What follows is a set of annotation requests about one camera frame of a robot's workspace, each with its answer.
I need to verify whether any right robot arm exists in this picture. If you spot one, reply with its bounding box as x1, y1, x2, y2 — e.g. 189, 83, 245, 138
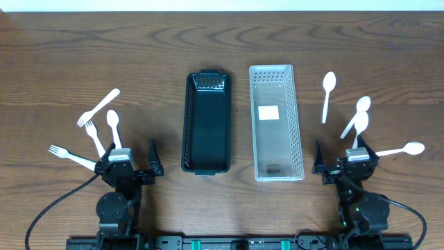
311, 136, 390, 249

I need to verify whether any white spoon pair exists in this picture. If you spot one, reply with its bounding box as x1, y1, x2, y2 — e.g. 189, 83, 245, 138
352, 111, 369, 149
340, 96, 371, 139

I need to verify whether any white fork far left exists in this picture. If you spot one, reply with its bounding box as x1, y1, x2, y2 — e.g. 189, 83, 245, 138
49, 144, 96, 171

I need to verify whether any white fork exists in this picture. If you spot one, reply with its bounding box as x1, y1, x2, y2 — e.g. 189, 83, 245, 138
76, 88, 120, 127
85, 120, 105, 158
49, 144, 96, 171

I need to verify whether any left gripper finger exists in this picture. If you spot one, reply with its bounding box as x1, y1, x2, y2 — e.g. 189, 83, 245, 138
148, 139, 161, 169
100, 142, 115, 162

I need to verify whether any white fork upper left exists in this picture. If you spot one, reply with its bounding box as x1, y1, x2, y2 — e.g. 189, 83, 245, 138
76, 88, 120, 127

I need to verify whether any white fork middle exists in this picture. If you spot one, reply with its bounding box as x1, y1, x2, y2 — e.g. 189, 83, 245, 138
85, 120, 105, 158

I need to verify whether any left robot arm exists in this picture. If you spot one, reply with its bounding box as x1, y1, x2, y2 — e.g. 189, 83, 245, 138
94, 140, 164, 250

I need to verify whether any white spoon upper pair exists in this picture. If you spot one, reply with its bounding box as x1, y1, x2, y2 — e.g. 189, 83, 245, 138
340, 96, 371, 139

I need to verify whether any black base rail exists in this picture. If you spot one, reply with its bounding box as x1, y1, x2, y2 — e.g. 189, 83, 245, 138
65, 234, 413, 250

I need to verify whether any black plastic basket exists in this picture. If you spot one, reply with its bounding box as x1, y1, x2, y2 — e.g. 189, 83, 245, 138
181, 69, 232, 176

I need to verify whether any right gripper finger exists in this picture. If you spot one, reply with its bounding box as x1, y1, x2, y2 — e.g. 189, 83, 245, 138
314, 140, 324, 167
357, 135, 379, 160

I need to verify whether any white spoon lower pair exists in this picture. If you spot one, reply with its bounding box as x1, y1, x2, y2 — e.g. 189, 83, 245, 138
352, 111, 369, 149

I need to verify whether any clear plastic basket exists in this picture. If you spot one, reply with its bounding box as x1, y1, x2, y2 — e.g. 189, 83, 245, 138
249, 65, 305, 182

